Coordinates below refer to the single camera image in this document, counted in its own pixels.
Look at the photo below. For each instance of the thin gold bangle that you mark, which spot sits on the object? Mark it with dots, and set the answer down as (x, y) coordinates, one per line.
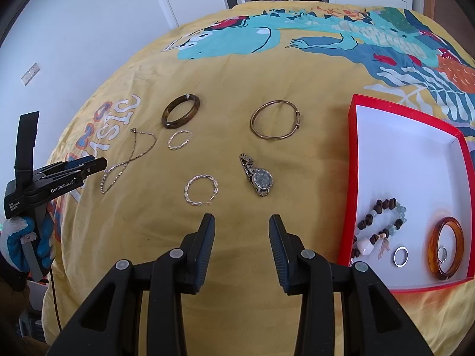
(252, 122)

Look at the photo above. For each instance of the large twisted silver hoop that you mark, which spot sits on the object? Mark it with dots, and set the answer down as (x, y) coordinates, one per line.
(186, 193)

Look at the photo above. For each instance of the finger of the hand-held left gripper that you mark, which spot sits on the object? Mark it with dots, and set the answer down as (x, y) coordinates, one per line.
(94, 165)
(65, 164)

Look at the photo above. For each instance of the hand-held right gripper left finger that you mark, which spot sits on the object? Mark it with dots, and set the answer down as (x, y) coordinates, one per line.
(206, 244)

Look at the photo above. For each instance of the silver rhinestone wristwatch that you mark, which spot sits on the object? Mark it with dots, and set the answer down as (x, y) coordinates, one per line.
(262, 180)

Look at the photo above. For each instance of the wooden headboard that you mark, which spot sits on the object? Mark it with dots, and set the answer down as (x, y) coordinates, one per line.
(452, 18)

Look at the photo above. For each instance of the amber translucent bangle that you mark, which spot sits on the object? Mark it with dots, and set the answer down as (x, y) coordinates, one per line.
(434, 252)

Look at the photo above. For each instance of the yellow dinosaur print blanket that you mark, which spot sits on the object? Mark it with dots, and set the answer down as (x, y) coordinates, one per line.
(230, 81)

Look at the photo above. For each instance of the dark brown bangle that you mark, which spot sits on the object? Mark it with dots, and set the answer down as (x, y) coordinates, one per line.
(167, 117)

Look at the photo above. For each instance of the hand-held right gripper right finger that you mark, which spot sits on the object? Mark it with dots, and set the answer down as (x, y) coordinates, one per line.
(278, 244)

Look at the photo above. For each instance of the white wall switch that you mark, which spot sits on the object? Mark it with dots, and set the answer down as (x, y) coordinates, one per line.
(30, 74)

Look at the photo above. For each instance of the person's left hand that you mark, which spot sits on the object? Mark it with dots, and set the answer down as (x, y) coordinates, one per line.
(15, 244)

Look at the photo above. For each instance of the red shallow cardboard box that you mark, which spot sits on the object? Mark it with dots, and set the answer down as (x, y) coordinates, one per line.
(408, 155)

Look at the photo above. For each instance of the small twisted silver hoop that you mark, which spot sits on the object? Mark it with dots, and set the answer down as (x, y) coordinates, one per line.
(170, 144)

